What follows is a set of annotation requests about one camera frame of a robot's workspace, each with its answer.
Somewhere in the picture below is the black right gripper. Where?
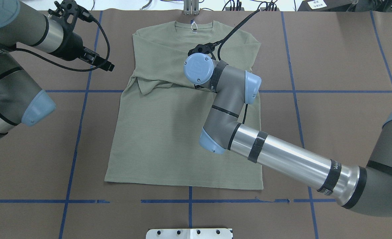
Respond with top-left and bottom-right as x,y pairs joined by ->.
187,43 -> 216,56

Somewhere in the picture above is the black power adapter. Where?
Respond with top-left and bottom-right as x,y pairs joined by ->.
297,0 -> 354,12

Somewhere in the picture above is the aluminium frame post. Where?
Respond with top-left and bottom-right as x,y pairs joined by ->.
183,0 -> 200,16

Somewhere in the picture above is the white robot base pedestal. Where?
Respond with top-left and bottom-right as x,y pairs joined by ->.
146,228 -> 234,239

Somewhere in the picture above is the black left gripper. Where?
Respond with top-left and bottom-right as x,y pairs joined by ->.
48,0 -> 115,72

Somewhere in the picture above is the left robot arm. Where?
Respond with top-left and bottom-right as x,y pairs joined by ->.
0,0 -> 114,139

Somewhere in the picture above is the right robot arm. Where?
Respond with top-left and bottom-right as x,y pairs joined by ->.
183,43 -> 392,217

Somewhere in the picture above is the green long-sleeve shirt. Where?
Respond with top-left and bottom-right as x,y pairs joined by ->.
104,21 -> 264,190

